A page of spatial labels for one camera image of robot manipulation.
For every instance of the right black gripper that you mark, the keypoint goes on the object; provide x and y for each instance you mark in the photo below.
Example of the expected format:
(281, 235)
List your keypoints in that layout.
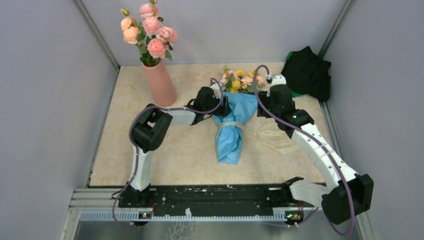
(261, 112)

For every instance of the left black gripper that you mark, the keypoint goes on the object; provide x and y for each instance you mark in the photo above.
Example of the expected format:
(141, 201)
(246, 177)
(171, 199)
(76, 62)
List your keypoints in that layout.
(224, 111)

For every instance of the cream ribbon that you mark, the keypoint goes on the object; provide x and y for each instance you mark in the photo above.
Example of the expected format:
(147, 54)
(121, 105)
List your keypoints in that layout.
(275, 140)

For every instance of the small yellow pink flower bouquet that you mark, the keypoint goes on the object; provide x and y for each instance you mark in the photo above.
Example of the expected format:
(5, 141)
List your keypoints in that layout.
(237, 81)

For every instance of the blue wrapping paper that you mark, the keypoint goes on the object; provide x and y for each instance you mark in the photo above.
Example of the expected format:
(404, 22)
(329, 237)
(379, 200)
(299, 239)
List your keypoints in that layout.
(229, 138)

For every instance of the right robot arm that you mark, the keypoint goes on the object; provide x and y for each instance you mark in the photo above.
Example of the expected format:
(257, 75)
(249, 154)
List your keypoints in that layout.
(324, 159)

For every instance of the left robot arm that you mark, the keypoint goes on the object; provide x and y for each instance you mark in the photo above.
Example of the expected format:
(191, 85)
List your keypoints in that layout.
(148, 131)

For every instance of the pink ceramic vase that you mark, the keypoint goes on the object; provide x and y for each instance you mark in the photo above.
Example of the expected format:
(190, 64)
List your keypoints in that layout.
(160, 84)

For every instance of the pink rose bunch in vase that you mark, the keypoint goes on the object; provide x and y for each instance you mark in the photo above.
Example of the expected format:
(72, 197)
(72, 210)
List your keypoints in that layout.
(153, 39)

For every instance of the green cloth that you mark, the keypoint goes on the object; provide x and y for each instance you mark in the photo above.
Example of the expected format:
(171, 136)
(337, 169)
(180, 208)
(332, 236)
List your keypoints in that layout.
(293, 93)

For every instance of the black cloth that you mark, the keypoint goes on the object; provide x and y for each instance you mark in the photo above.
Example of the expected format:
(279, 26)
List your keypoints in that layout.
(308, 74)

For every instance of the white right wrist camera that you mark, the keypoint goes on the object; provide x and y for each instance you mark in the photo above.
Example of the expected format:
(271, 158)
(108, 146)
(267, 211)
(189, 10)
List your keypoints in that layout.
(276, 79)

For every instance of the right aluminium frame post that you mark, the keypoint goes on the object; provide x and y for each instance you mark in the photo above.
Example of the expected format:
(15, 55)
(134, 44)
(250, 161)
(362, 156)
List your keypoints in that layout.
(335, 27)

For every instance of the aluminium frame post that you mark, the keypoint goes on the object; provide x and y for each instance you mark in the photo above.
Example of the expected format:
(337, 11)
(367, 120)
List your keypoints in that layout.
(96, 33)
(335, 27)

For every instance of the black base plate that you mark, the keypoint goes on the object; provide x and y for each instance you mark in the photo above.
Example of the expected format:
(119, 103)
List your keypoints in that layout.
(219, 200)

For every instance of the aluminium front rail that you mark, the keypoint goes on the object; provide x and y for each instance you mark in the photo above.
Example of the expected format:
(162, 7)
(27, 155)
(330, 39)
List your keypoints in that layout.
(103, 202)

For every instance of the left aluminium frame post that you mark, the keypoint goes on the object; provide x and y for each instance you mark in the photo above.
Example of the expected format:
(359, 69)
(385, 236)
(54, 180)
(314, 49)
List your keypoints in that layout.
(96, 33)

